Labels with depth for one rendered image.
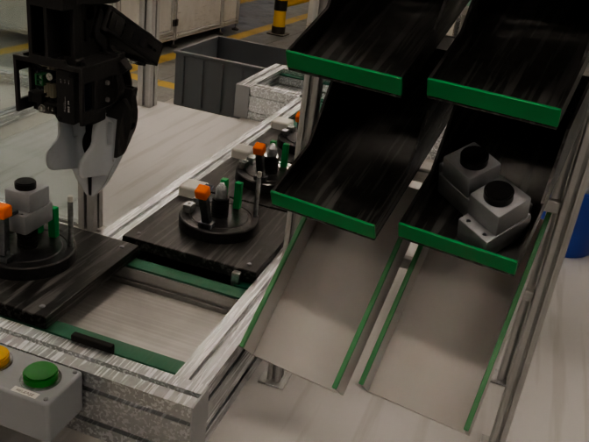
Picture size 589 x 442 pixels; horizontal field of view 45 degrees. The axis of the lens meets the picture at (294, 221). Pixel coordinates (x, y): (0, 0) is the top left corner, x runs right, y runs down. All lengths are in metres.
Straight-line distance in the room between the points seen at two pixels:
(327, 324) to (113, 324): 0.35
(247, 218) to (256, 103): 0.97
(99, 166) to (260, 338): 0.32
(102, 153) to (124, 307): 0.44
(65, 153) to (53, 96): 0.08
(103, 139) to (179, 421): 0.36
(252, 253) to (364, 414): 0.32
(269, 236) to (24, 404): 0.53
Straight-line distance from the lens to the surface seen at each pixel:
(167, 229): 1.23
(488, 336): 0.88
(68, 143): 0.74
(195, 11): 7.21
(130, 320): 1.09
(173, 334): 1.06
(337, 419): 1.03
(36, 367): 0.92
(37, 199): 1.09
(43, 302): 1.04
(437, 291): 0.90
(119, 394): 0.92
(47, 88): 0.69
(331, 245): 0.93
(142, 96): 2.23
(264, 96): 2.17
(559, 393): 1.21
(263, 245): 1.20
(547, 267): 0.90
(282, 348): 0.90
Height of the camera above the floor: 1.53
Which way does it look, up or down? 25 degrees down
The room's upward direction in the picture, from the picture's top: 7 degrees clockwise
